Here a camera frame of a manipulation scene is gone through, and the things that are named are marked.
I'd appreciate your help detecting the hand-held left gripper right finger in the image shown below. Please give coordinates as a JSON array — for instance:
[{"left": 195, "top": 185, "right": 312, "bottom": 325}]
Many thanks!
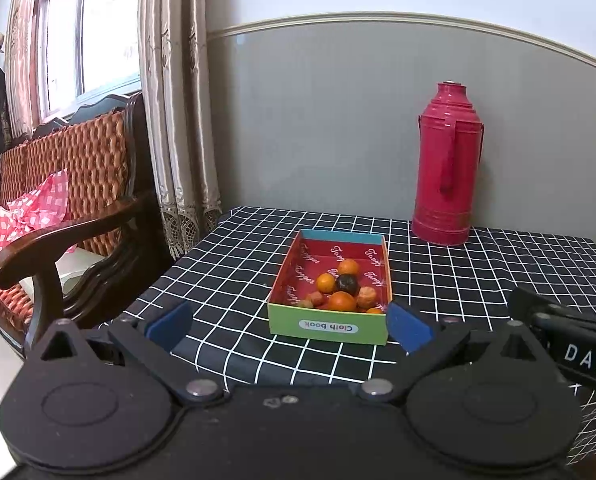
[{"left": 360, "top": 300, "right": 554, "bottom": 406}]

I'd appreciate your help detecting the pink checked cloth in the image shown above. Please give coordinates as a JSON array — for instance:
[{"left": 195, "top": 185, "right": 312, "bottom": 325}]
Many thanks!
[{"left": 0, "top": 169, "right": 79, "bottom": 273}]

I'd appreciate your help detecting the large orange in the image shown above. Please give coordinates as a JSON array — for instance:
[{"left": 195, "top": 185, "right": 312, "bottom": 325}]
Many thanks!
[{"left": 328, "top": 291, "right": 357, "bottom": 312}]

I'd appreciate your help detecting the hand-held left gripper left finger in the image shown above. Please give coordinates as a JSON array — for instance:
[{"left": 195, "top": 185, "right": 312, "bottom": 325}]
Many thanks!
[{"left": 25, "top": 301, "right": 226, "bottom": 406}]

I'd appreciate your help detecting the window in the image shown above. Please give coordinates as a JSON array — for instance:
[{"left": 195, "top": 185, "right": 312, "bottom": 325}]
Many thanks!
[{"left": 33, "top": 0, "right": 145, "bottom": 117}]

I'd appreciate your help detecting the wooden sofa with woven cushion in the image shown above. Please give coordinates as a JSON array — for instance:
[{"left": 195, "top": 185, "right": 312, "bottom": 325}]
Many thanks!
[{"left": 0, "top": 92, "right": 174, "bottom": 361}]

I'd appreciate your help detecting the pinkish curtain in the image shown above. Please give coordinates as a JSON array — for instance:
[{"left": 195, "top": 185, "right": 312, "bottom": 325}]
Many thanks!
[{"left": 5, "top": 0, "right": 46, "bottom": 137}]

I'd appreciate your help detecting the beige curtain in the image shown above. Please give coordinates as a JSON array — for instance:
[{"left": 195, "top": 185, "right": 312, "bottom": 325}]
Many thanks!
[{"left": 138, "top": 0, "right": 225, "bottom": 261}]

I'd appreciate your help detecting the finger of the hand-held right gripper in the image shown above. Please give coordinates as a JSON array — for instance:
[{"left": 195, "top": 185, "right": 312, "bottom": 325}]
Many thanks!
[{"left": 507, "top": 286, "right": 596, "bottom": 332}]

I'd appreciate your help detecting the black checked tablecloth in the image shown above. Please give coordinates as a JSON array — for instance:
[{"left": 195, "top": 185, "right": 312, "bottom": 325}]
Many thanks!
[{"left": 95, "top": 205, "right": 596, "bottom": 468}]

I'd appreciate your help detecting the red thermos flask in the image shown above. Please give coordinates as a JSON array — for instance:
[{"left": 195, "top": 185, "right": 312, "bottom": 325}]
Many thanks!
[{"left": 411, "top": 81, "right": 485, "bottom": 247}]

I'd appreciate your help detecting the red cardboard box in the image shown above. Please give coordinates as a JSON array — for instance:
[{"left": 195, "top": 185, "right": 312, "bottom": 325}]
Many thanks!
[{"left": 267, "top": 229, "right": 395, "bottom": 347}]

